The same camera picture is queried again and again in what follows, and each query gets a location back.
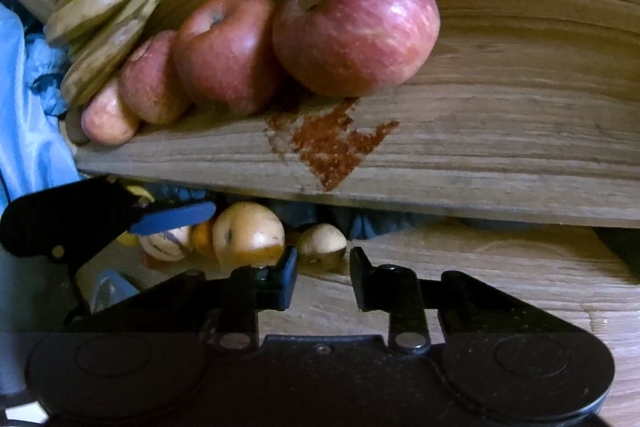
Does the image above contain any dark blue jacket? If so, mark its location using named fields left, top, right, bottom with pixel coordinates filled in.
left=150, top=185, right=476, bottom=242

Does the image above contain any small yellow fruit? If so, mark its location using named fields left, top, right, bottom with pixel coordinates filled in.
left=296, top=223, right=348, bottom=271

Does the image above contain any light blue plastic sheet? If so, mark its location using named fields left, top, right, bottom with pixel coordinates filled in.
left=0, top=4, right=83, bottom=212

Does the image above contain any orange tangerine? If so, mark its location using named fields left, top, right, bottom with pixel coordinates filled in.
left=191, top=218, right=221, bottom=258

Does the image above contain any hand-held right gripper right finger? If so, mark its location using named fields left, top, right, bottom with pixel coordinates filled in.
left=349, top=247, right=586, bottom=355

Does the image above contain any yellow lemon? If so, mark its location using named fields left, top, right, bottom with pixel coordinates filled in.
left=117, top=184, right=157, bottom=249

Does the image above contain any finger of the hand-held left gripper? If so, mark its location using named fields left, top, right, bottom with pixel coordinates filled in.
left=0, top=179, right=217, bottom=258

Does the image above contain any wooden desk shelf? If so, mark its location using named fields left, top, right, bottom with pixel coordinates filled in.
left=65, top=0, right=640, bottom=229

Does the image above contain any striped pepino melon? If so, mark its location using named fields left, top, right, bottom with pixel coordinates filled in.
left=138, top=224, right=196, bottom=263

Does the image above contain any bunch of bananas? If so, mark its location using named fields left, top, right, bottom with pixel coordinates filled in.
left=44, top=0, right=173, bottom=108

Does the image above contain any red apple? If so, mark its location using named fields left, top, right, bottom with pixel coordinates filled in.
left=272, top=0, right=442, bottom=98
left=118, top=30, right=193, bottom=126
left=81, top=77, right=142, bottom=145
left=173, top=0, right=286, bottom=116

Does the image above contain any crumpled blue plastic bag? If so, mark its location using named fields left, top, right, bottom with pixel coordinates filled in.
left=22, top=32, right=71, bottom=115

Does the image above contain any round yellow pepino melon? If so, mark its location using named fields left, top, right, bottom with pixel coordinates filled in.
left=212, top=201, right=287, bottom=269

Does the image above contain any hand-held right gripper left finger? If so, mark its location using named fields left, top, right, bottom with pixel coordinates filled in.
left=85, top=248, right=299, bottom=353

